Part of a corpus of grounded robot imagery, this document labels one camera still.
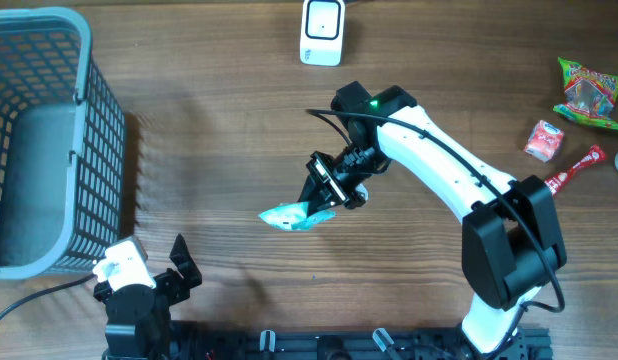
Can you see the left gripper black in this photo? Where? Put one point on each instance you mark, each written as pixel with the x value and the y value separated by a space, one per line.
pixel 180 288

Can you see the teal white tissue pack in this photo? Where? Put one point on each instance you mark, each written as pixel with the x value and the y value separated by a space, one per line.
pixel 295 217

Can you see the Haribo gummy bag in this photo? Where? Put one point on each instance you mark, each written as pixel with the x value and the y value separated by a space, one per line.
pixel 590 96

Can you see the white barcode scanner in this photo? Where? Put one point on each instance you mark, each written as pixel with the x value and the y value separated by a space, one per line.
pixel 322 32

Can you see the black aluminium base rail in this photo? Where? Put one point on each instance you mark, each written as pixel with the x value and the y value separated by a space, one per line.
pixel 381 344

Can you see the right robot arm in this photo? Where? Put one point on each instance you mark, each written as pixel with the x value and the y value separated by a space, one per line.
pixel 512 244

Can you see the red stick sachet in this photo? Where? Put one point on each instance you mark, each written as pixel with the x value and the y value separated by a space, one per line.
pixel 557 182

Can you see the grey plastic mesh basket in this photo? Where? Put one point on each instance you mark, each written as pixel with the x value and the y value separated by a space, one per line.
pixel 62 147

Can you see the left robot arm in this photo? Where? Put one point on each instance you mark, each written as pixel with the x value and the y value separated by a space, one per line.
pixel 137 304

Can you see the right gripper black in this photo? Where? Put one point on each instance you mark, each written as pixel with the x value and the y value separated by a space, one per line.
pixel 327 190

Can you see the small red white box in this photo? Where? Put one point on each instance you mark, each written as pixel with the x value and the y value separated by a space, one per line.
pixel 544 141

